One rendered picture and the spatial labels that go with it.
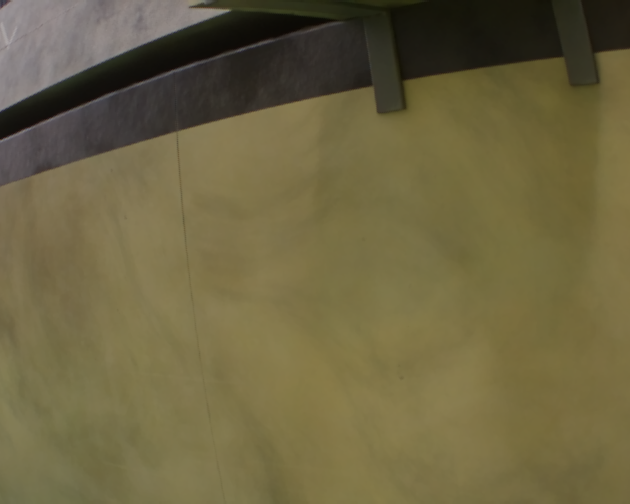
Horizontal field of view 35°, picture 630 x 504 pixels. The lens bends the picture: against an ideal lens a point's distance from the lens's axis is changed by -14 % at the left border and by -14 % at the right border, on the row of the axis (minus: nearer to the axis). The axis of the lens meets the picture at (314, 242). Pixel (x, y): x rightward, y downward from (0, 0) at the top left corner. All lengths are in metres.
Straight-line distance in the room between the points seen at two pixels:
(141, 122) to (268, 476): 0.41
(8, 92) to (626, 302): 0.99
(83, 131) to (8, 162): 0.23
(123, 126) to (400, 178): 0.40
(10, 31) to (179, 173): 0.53
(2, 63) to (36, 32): 0.11
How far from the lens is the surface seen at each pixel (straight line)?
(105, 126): 1.27
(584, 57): 0.81
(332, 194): 0.99
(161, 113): 1.17
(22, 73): 1.48
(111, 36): 1.27
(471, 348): 0.90
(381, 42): 0.94
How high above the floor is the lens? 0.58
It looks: level
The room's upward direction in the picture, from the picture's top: 6 degrees counter-clockwise
